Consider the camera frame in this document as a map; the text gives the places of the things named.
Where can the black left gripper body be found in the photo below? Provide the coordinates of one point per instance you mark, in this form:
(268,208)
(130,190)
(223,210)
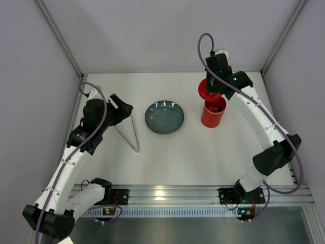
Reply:
(120,109)

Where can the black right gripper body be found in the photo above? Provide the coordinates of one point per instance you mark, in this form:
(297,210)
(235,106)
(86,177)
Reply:
(212,85)

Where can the red tin lid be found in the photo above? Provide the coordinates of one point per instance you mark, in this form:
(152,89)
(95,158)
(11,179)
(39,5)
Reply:
(204,94)

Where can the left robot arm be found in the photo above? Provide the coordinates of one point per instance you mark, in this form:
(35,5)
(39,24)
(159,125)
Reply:
(54,213)

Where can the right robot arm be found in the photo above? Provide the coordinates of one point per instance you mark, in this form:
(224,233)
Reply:
(278,146)

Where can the red cylindrical tin container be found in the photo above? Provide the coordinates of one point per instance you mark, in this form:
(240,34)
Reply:
(212,120)

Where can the blue ceramic plate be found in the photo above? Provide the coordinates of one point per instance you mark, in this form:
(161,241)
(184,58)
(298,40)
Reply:
(164,117)

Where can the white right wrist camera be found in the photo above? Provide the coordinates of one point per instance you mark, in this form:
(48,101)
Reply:
(221,51)

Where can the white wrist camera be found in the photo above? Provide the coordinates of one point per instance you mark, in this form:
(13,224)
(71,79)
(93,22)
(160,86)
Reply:
(221,51)
(95,93)

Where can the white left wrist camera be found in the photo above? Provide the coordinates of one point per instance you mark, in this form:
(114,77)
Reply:
(95,93)

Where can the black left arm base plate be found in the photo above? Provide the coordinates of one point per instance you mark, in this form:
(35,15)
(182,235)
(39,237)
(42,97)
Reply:
(119,197)

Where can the aluminium mounting rail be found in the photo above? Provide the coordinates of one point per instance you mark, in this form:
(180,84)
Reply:
(202,196)

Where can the left aluminium frame post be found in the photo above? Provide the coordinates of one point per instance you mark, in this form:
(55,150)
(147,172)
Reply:
(59,37)

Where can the aluminium frame post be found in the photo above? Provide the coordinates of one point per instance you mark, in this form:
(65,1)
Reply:
(59,37)
(294,15)

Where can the grey slotted cable duct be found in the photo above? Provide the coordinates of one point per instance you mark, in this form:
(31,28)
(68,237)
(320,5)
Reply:
(166,212)

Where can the right aluminium frame post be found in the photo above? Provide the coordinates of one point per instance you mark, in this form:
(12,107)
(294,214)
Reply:
(294,15)

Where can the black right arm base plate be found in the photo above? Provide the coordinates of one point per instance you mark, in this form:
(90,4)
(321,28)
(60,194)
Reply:
(229,196)

